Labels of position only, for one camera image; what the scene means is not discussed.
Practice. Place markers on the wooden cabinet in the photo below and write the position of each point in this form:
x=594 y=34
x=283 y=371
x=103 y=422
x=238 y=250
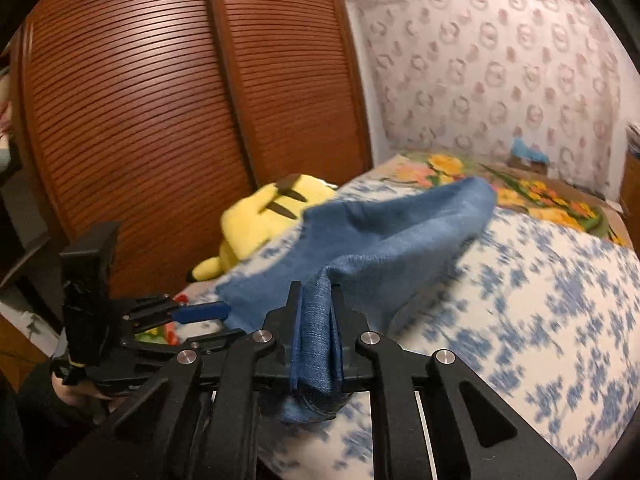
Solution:
x=632 y=185

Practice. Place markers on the blue floral white bedspread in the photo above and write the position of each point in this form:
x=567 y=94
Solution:
x=525 y=285

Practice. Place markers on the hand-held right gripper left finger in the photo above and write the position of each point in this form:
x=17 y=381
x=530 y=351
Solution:
x=280 y=330

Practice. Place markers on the blue denim pants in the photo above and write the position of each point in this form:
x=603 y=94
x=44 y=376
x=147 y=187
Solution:
x=390 y=240

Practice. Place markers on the light blue cloth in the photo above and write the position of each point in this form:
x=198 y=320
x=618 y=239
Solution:
x=530 y=150

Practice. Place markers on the yellow plush toy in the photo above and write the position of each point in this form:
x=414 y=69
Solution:
x=255 y=220

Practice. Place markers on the circle patterned sheer curtain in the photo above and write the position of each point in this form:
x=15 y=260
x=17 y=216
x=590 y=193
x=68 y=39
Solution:
x=490 y=70

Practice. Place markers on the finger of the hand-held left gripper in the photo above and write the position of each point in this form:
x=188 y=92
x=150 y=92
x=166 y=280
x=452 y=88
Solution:
x=220 y=339
x=200 y=311

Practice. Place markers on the person's left forearm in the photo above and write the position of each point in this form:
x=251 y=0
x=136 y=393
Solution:
x=30 y=425

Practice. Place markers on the person's left hand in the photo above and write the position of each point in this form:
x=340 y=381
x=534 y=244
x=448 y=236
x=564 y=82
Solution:
x=75 y=392

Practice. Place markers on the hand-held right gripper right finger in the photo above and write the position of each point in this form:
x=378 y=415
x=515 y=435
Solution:
x=351 y=330

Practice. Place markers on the colourful flower blanket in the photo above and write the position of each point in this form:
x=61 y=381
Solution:
x=550 y=200

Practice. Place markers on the brown louvred wardrobe door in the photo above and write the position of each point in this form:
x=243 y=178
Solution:
x=130 y=110
x=290 y=60

